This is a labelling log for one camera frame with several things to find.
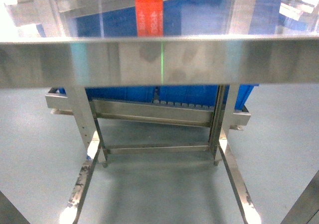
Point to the blue bin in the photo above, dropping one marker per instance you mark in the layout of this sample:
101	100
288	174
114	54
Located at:
204	95
144	94

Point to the front left blue bin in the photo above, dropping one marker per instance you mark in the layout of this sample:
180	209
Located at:
144	94

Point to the stainless steel rack frame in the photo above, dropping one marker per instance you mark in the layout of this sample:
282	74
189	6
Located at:
68	159

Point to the front right blue bin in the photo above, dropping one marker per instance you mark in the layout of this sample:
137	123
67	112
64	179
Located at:
204	95

